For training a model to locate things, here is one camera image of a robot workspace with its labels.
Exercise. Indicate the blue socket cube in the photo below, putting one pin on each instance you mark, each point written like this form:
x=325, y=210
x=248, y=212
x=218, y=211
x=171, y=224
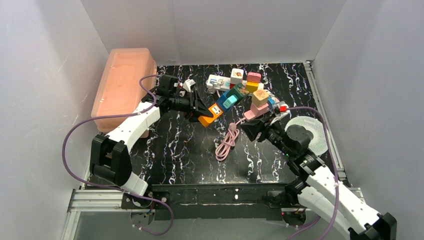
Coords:
x=221, y=100

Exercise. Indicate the teal white charger plug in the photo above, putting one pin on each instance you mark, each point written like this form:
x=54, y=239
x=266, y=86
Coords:
x=230, y=102

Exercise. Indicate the white power strip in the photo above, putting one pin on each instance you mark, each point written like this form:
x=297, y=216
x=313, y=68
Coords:
x=222, y=83

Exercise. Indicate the white filament spool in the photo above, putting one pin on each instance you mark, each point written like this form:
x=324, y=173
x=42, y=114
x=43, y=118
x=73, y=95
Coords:
x=318, y=144

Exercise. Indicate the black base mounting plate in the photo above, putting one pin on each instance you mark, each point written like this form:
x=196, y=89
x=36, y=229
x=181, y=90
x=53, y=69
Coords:
x=219, y=201

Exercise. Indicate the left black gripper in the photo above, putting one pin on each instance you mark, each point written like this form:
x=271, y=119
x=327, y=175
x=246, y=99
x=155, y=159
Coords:
x=192, y=104

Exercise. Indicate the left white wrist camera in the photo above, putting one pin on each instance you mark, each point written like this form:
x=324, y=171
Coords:
x=188, y=84

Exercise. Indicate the pink power strip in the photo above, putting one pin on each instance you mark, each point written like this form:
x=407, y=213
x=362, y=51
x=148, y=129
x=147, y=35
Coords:
x=254, y=112

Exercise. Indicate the white red charger plug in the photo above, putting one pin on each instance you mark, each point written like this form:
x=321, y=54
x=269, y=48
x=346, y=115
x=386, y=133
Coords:
x=236, y=77

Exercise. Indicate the dark green socket cube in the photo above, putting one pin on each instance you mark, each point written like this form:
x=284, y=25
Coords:
x=239, y=91

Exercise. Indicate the pink charger plug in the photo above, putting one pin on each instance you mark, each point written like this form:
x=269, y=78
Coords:
x=253, y=77

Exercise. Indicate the tan yellow charger plug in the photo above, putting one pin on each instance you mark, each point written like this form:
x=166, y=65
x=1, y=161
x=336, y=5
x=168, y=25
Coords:
x=260, y=98

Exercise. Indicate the blue plug with white cable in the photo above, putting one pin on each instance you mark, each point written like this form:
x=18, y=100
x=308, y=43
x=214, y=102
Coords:
x=270, y=102

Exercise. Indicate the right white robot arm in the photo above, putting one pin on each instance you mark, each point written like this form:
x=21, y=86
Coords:
x=316, y=188

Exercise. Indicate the pink translucent storage box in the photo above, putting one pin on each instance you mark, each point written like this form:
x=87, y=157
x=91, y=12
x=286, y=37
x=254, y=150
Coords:
x=119, y=90

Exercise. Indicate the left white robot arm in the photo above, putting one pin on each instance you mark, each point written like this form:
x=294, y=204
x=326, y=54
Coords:
x=110, y=154

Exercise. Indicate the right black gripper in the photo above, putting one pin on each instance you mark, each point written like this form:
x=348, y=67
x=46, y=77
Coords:
x=262, y=130

